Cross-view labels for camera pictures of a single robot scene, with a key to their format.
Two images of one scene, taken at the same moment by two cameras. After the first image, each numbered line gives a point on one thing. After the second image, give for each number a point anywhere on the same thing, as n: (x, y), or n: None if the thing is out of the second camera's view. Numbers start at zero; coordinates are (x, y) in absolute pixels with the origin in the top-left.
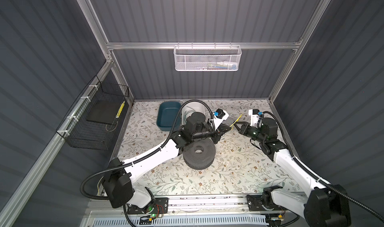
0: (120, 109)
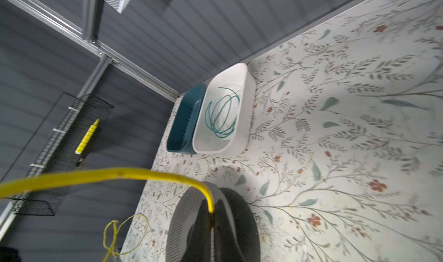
0: (87, 138)
